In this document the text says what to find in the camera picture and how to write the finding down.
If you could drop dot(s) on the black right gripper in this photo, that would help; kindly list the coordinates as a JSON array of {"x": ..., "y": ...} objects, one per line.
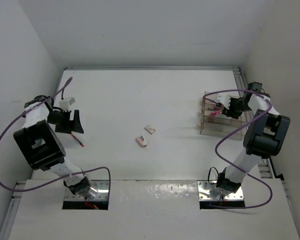
[{"x": 230, "y": 112}]

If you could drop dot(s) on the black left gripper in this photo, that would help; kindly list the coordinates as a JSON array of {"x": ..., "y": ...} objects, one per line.
[{"x": 69, "y": 125}]

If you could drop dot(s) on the red pen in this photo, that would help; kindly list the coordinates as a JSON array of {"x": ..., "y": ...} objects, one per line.
[{"x": 77, "y": 140}]

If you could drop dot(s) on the pink correction tape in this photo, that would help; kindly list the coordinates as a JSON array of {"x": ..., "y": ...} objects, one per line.
[{"x": 142, "y": 141}]

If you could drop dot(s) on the small beige eraser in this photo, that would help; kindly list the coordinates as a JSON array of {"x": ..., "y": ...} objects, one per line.
[{"x": 150, "y": 129}]

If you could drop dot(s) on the magenta capped white marker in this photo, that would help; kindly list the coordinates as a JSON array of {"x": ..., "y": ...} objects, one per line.
[{"x": 214, "y": 114}]

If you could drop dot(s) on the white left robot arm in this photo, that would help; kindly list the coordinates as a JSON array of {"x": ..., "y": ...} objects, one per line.
[{"x": 43, "y": 150}]

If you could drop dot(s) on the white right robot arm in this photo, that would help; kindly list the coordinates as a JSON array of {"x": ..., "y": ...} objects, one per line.
[{"x": 264, "y": 137}]

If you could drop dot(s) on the clear acrylic tiered organizer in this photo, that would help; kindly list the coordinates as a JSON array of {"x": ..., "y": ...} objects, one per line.
[{"x": 218, "y": 126}]

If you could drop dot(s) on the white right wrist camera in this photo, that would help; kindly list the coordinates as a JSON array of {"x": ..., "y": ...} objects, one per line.
[{"x": 223, "y": 99}]

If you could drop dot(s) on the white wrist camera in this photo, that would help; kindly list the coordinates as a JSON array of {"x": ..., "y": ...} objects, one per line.
[
  {"x": 223, "y": 99},
  {"x": 66, "y": 102}
]

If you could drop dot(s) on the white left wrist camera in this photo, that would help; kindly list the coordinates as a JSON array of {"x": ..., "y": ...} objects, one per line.
[{"x": 66, "y": 102}]

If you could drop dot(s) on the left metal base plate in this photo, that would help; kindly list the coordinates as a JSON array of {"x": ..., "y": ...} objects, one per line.
[{"x": 98, "y": 192}]

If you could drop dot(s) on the metal base plate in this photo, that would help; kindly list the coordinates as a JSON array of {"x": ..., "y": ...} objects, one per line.
[
  {"x": 208, "y": 192},
  {"x": 98, "y": 192}
]

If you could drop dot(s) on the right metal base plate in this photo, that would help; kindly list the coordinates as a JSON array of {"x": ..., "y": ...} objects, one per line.
[{"x": 208, "y": 192}]

